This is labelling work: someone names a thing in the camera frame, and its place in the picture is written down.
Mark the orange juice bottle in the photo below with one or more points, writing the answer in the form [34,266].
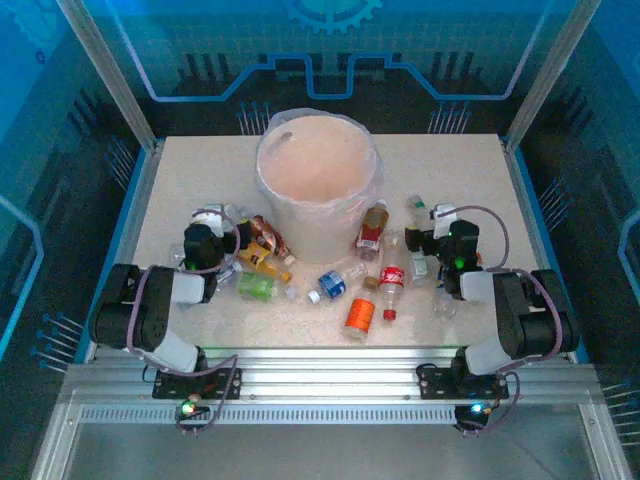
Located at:
[260,260]

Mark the clear square bottle white label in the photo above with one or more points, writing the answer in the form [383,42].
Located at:
[234,210]

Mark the copper Nescafe bottle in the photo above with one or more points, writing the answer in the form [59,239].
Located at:
[267,237]

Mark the clear plastic bottle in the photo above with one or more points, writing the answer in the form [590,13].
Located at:
[421,269]
[445,305]
[177,253]

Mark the clear bottle green cap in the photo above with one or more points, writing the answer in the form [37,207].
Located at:
[417,204]

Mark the clear bottle blue cap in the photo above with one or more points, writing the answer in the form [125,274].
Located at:
[228,273]

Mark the Coca-Cola bottle red label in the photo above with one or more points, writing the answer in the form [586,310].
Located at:
[391,280]

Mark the tea bottle red label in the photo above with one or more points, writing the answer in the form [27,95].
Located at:
[372,227]

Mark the green label plastic bottle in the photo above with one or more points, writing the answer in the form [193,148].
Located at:
[257,286]

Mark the orange label plastic bottle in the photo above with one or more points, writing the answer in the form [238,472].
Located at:
[361,314]

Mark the blue label water bottle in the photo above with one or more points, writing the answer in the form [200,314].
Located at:
[331,284]

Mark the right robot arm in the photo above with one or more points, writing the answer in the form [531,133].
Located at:
[520,310]

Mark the round white bin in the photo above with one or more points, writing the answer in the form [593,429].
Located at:
[320,235]

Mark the clear plastic bin liner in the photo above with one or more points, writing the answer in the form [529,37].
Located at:
[280,119]

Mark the small lit controller board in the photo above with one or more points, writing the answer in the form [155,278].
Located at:
[189,407]
[475,409]

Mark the grey metal floor panel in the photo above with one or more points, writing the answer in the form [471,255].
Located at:
[330,450]

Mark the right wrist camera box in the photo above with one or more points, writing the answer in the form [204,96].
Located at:
[442,222]

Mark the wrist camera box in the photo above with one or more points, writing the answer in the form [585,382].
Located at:
[442,222]
[213,220]

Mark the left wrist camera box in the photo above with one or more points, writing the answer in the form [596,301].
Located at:
[213,220]

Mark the blue edged side rail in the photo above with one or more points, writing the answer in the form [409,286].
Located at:
[522,200]
[140,200]

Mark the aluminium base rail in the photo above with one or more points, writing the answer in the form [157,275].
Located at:
[330,370]

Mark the aluminium frame post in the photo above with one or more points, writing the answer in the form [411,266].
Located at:
[545,75]
[107,75]

